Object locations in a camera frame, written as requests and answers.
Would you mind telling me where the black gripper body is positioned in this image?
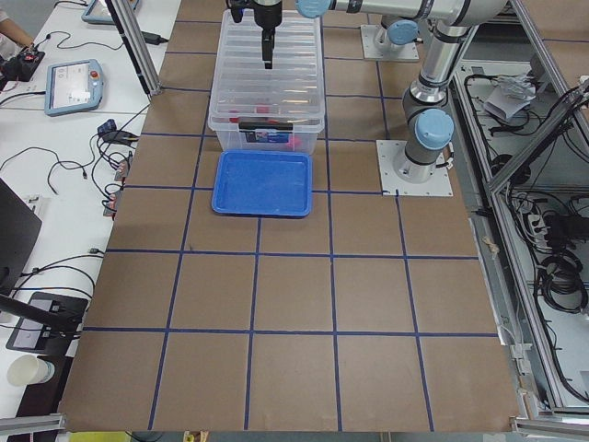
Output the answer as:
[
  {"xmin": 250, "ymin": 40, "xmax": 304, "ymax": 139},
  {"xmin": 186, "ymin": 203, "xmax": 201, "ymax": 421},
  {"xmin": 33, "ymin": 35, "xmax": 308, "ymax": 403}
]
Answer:
[{"xmin": 253, "ymin": 0, "xmax": 282, "ymax": 29}]

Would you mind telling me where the clear plastic box lid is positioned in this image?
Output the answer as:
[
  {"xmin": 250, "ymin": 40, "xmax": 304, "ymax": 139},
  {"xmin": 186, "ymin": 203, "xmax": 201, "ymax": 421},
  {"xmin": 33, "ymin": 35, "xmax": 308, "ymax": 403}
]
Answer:
[{"xmin": 209, "ymin": 9, "xmax": 326, "ymax": 132}]

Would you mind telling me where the clear plastic storage box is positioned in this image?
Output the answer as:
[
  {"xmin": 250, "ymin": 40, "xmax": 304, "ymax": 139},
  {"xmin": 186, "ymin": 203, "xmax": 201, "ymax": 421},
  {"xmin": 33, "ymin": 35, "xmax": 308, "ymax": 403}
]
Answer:
[{"xmin": 206, "ymin": 9, "xmax": 326, "ymax": 155}]

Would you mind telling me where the blue plastic tray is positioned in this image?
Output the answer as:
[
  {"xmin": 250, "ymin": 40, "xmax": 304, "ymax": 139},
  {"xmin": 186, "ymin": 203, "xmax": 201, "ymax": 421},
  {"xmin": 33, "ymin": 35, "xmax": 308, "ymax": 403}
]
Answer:
[{"xmin": 212, "ymin": 150, "xmax": 313, "ymax": 217}]

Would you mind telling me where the black power adapter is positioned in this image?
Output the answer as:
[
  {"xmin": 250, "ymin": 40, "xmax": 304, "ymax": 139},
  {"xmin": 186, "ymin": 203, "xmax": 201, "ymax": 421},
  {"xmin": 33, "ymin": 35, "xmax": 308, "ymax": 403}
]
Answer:
[{"xmin": 142, "ymin": 31, "xmax": 168, "ymax": 45}]

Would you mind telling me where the teach pendant tablet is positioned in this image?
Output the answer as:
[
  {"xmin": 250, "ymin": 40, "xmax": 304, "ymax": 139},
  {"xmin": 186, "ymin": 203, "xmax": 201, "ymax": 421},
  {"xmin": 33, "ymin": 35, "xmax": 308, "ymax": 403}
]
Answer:
[
  {"xmin": 81, "ymin": 0, "xmax": 114, "ymax": 25},
  {"xmin": 44, "ymin": 59, "xmax": 104, "ymax": 117}
]

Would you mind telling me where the black monitor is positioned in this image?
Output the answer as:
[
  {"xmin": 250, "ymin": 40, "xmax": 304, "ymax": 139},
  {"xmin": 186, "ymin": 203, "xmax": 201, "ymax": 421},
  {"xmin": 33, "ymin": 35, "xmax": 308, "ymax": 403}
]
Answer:
[{"xmin": 0, "ymin": 180, "xmax": 41, "ymax": 296}]

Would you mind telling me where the white paper cup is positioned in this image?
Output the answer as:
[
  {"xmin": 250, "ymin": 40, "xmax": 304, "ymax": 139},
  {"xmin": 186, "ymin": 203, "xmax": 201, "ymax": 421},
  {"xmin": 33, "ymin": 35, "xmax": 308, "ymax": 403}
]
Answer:
[{"xmin": 6, "ymin": 355, "xmax": 55, "ymax": 387}]

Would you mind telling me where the black box latch handle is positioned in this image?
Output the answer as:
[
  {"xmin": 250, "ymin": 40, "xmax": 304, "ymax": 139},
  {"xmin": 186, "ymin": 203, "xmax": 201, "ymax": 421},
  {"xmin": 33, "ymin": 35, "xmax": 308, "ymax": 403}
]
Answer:
[{"xmin": 238, "ymin": 121, "xmax": 294, "ymax": 132}]

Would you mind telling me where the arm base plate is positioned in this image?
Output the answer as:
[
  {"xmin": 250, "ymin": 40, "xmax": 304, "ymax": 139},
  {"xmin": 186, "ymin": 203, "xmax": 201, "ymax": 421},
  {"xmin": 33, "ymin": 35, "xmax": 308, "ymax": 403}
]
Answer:
[
  {"xmin": 360, "ymin": 25, "xmax": 419, "ymax": 63},
  {"xmin": 376, "ymin": 140, "xmax": 453, "ymax": 197}
]

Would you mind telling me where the aluminium frame post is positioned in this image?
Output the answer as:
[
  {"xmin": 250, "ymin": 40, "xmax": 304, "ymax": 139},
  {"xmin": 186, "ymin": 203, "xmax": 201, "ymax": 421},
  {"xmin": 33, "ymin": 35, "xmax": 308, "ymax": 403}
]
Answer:
[{"xmin": 106, "ymin": 0, "xmax": 161, "ymax": 97}]

